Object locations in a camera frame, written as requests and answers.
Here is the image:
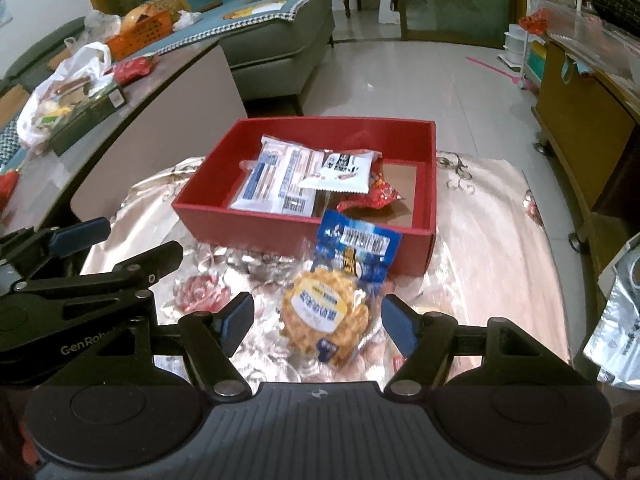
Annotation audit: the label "red gummy packet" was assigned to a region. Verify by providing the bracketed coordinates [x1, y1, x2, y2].
[336, 157, 403, 213]

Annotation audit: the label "blue patterned sofa cover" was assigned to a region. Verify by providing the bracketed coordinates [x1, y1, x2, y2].
[155, 0, 323, 57]

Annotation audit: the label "pink strip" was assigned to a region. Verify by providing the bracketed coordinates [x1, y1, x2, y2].
[465, 56, 521, 84]

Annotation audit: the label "red paper decoration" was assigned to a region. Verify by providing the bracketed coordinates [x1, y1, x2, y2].
[518, 7, 551, 36]

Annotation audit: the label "grey top white cabinet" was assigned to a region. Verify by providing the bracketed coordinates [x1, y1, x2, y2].
[0, 40, 248, 243]

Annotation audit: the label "grey sofa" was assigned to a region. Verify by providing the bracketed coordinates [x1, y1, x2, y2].
[0, 0, 336, 117]

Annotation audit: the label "white blue packet with barcode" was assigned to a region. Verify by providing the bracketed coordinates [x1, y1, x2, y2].
[230, 133, 323, 218]

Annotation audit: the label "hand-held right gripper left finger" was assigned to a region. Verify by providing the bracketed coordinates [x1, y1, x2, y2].
[95, 291, 257, 400]

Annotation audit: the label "small white plastic bag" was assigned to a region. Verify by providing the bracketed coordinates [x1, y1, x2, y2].
[84, 9, 123, 41]

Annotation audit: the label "dark green box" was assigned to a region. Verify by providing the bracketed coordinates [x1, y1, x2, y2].
[50, 85, 126, 157]

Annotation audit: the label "teal storage box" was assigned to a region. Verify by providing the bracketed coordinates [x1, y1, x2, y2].
[525, 40, 547, 84]

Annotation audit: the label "wooden framed glass door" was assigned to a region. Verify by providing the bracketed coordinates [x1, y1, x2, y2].
[395, 0, 531, 47]

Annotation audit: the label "wooden cabinet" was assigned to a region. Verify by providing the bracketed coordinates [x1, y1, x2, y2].
[532, 25, 640, 252]

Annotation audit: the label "blue snack packet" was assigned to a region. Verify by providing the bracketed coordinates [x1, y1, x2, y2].
[316, 209, 403, 286]

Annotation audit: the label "silver foil bag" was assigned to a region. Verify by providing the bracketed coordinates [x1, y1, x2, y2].
[582, 232, 640, 392]

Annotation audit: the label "large white plastic bag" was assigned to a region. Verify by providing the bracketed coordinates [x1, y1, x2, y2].
[17, 42, 113, 148]

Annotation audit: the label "white stacked containers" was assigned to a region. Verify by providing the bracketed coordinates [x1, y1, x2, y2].
[500, 24, 528, 69]

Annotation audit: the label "crumpled white bag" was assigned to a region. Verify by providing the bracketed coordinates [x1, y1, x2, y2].
[172, 10, 202, 32]

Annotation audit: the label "floral satin tablecloth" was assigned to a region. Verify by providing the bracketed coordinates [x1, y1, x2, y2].
[80, 152, 575, 397]

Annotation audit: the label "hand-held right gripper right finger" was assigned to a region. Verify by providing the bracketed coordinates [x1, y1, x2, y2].
[381, 294, 546, 398]

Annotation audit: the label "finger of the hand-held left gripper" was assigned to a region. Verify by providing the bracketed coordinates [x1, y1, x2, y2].
[14, 240, 185, 311]
[0, 216, 112, 282]

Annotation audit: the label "red cardboard box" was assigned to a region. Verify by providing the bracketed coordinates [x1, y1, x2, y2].
[171, 116, 437, 277]

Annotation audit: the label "yellow plastic strainer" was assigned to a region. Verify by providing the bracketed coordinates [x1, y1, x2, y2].
[122, 0, 193, 28]

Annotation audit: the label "white packet with black print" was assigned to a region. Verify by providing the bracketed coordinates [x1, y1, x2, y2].
[298, 149, 383, 195]

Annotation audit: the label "yellow waffle cracker packet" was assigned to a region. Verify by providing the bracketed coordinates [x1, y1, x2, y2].
[280, 267, 373, 370]

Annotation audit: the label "orange plastic basket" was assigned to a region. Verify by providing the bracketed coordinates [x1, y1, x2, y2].
[106, 10, 173, 61]

